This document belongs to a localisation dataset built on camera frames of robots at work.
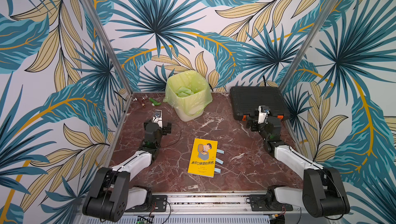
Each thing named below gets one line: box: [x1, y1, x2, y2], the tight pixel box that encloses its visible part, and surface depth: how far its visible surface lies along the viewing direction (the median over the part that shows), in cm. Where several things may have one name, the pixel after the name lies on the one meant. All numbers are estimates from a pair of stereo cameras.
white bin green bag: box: [162, 70, 213, 122], surface depth 94 cm
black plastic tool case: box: [228, 86, 291, 121], surface depth 112 cm
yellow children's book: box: [187, 137, 219, 178], surface depth 88 cm
